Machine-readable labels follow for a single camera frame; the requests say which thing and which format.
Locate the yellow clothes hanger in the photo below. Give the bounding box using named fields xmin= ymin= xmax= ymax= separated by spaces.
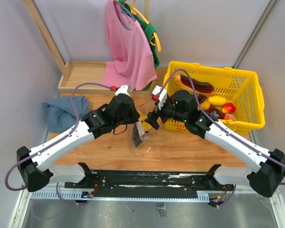
xmin=125 ymin=0 xmax=162 ymax=52

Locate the wooden rack post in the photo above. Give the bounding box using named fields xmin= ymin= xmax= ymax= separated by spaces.
xmin=23 ymin=0 xmax=70 ymax=81

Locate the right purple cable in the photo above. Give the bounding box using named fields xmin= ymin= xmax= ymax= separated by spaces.
xmin=156 ymin=68 xmax=285 ymax=209

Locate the purple cable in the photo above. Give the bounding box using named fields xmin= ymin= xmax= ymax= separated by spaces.
xmin=156 ymin=68 xmax=285 ymax=209
xmin=4 ymin=82 xmax=114 ymax=206

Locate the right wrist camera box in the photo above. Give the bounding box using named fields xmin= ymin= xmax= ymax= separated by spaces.
xmin=152 ymin=85 xmax=167 ymax=110

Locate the dark small grape bunch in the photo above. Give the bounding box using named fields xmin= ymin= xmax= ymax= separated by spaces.
xmin=132 ymin=124 xmax=145 ymax=148

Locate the purple grape bunch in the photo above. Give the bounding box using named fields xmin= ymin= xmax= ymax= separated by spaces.
xmin=197 ymin=94 xmax=207 ymax=104

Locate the grey clothes hanger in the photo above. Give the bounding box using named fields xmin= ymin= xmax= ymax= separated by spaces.
xmin=114 ymin=0 xmax=136 ymax=31

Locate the blue crumpled cloth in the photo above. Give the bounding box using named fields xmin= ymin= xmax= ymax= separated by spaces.
xmin=43 ymin=95 xmax=89 ymax=133

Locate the clear zip top bag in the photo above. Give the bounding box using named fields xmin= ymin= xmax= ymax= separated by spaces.
xmin=129 ymin=98 xmax=157 ymax=149

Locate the yellow mango toy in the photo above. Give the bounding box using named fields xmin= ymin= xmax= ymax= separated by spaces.
xmin=207 ymin=96 xmax=227 ymax=106

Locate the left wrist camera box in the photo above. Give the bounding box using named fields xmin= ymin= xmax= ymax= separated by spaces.
xmin=110 ymin=84 xmax=130 ymax=96

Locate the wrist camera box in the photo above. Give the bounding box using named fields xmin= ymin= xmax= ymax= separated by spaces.
xmin=110 ymin=84 xmax=130 ymax=96
xmin=152 ymin=85 xmax=167 ymax=110

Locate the watermelon slice toy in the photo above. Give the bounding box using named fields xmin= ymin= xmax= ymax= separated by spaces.
xmin=223 ymin=113 xmax=236 ymax=121

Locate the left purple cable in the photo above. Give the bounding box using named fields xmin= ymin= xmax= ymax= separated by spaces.
xmin=4 ymin=82 xmax=114 ymax=206

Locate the tan potato toy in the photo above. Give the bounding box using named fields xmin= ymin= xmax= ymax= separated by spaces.
xmin=200 ymin=100 xmax=211 ymax=111

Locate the pink t-shirt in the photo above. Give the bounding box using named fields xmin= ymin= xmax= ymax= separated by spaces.
xmin=102 ymin=0 xmax=157 ymax=90

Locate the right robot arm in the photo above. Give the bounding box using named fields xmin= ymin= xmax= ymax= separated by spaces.
xmin=146 ymin=86 xmax=285 ymax=198

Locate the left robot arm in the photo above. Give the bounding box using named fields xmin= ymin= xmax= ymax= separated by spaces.
xmin=17 ymin=94 xmax=140 ymax=192

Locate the wooden tray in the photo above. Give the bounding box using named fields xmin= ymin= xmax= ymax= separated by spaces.
xmin=58 ymin=61 xmax=150 ymax=95

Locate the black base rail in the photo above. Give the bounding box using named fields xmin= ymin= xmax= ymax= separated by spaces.
xmin=64 ymin=170 xmax=234 ymax=203

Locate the dark red apple toy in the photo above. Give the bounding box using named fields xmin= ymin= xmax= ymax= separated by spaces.
xmin=207 ymin=106 xmax=224 ymax=119

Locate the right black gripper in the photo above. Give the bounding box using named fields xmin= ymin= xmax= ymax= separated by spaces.
xmin=144 ymin=97 xmax=187 ymax=130

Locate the chocolate eclair toy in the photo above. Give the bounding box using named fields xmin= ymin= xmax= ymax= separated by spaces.
xmin=173 ymin=75 xmax=215 ymax=96

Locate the green t-shirt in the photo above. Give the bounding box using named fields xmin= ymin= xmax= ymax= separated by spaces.
xmin=118 ymin=0 xmax=160 ymax=91

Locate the red yellow apple toy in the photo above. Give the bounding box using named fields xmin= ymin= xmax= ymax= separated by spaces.
xmin=221 ymin=102 xmax=236 ymax=114

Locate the yellow plastic basket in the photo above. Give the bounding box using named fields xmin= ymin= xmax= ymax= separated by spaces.
xmin=163 ymin=61 xmax=266 ymax=136

